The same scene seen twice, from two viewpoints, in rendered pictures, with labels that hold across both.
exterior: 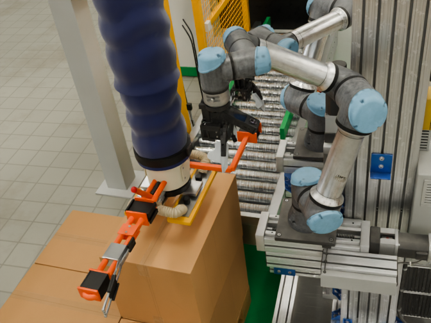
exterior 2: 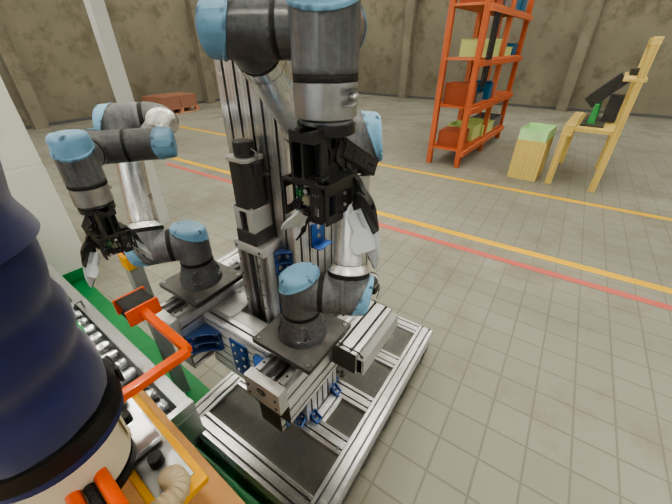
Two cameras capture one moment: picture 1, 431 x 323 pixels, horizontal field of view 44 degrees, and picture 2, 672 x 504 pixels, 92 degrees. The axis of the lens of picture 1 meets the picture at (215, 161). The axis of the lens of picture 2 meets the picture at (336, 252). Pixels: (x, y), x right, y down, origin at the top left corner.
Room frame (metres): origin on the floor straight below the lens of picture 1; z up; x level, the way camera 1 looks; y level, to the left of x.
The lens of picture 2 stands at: (1.18, 0.38, 1.80)
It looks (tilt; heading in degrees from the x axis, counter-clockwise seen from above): 32 degrees down; 284
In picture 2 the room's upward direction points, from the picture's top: straight up
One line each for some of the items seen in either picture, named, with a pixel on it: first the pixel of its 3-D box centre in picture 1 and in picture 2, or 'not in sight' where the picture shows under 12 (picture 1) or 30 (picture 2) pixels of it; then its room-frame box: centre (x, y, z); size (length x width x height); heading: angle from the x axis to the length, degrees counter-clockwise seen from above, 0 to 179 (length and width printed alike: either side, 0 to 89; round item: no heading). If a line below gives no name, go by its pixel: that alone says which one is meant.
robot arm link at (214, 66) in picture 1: (213, 69); (325, 21); (1.29, -0.03, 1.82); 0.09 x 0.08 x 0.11; 96
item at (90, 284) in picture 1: (95, 284); not in sight; (1.17, 0.45, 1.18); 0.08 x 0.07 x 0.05; 156
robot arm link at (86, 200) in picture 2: not in sight; (93, 194); (1.86, -0.16, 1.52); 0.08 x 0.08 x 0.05
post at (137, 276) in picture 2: not in sight; (159, 331); (2.39, -0.61, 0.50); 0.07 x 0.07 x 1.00; 67
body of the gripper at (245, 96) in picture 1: (242, 83); (107, 228); (1.85, -0.15, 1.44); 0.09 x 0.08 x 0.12; 156
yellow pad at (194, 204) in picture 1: (193, 191); (141, 441); (1.67, 0.11, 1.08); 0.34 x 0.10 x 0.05; 156
